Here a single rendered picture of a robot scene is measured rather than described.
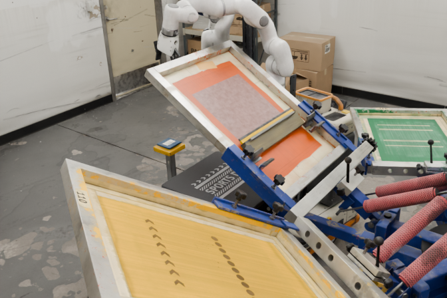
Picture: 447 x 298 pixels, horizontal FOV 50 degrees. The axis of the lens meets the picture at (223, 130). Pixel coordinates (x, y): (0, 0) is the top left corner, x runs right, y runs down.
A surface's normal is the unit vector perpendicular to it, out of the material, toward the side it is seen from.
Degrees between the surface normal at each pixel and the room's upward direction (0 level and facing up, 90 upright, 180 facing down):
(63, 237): 0
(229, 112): 32
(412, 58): 90
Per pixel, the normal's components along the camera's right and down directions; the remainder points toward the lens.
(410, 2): -0.61, 0.35
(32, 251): -0.04, -0.91
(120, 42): 0.80, 0.22
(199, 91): 0.40, -0.65
